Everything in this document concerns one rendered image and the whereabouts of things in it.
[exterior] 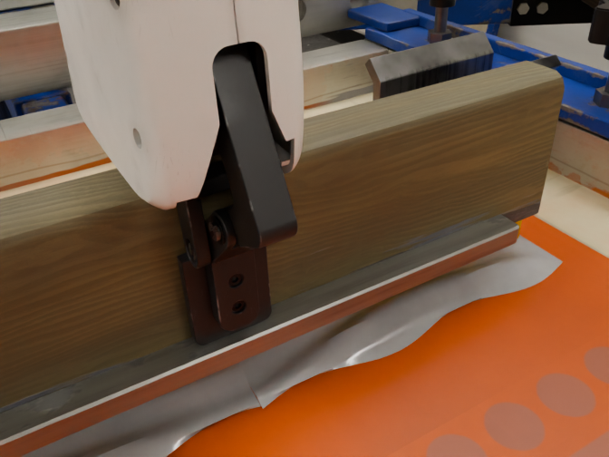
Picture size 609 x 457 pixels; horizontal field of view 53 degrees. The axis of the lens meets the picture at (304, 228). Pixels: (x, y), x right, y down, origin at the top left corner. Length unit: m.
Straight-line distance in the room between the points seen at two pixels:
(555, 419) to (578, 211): 0.16
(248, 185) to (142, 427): 0.13
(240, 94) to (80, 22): 0.05
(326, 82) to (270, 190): 0.36
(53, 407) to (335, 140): 0.14
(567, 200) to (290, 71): 0.27
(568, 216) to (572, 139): 0.06
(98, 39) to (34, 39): 0.33
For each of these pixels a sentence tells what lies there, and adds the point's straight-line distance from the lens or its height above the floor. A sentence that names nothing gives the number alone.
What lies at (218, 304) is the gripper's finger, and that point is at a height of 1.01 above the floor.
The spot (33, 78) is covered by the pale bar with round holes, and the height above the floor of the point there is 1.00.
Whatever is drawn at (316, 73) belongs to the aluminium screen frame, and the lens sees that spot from 0.51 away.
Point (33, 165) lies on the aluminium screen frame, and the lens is 0.45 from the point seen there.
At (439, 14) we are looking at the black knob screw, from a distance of 0.52.
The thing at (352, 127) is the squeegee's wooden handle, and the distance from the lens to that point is 0.24.
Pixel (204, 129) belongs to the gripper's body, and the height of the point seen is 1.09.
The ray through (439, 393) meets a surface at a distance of 0.27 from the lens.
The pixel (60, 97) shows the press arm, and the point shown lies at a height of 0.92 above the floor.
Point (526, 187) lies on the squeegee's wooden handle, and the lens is 0.32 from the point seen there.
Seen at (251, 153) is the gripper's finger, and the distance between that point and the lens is 0.16.
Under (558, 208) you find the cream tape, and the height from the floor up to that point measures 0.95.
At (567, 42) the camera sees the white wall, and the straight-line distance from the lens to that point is 2.69.
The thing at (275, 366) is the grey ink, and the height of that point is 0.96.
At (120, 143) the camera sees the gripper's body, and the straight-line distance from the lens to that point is 0.18.
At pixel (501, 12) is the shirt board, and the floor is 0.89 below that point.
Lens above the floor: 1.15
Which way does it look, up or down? 34 degrees down
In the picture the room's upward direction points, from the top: 3 degrees counter-clockwise
